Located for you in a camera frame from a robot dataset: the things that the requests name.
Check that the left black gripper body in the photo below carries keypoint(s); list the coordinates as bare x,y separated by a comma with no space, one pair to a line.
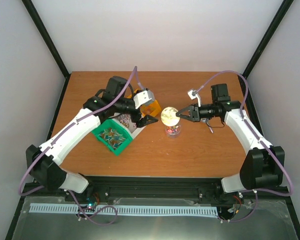
135,118

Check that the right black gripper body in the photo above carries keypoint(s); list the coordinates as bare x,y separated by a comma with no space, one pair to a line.
196,114

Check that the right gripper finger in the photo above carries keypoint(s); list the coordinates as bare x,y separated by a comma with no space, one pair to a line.
185,117
186,111

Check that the orange candy bin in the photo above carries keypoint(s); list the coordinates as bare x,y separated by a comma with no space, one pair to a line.
152,109

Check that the white candy bin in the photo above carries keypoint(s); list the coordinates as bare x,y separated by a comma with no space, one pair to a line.
126,121

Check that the metal scoop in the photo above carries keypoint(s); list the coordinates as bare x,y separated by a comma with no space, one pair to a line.
206,122

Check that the white jar lid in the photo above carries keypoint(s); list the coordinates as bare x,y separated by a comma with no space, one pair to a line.
168,116

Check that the green candy bin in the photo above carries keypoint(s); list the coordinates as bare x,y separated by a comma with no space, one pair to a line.
113,135

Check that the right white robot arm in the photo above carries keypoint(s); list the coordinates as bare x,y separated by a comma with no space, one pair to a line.
260,168

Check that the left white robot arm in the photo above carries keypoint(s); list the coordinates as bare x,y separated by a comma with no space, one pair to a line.
44,162

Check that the metal front plate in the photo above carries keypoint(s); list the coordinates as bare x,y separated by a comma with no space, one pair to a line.
260,218

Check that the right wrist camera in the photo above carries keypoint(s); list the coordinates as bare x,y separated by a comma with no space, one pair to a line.
193,94

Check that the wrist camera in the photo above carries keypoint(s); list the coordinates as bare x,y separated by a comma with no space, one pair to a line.
145,97
193,94

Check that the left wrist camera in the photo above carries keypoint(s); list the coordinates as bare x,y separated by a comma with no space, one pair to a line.
145,97

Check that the black aluminium rail base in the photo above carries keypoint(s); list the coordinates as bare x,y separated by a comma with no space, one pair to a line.
107,189

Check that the light blue cable duct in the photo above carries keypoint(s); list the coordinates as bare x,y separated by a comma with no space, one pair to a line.
130,210

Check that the right black frame post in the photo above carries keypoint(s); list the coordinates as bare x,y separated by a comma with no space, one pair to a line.
270,31

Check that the black frame post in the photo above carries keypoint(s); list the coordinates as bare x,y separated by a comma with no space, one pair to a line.
270,31
34,15

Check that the left black frame post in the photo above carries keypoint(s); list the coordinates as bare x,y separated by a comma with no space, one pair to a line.
34,15

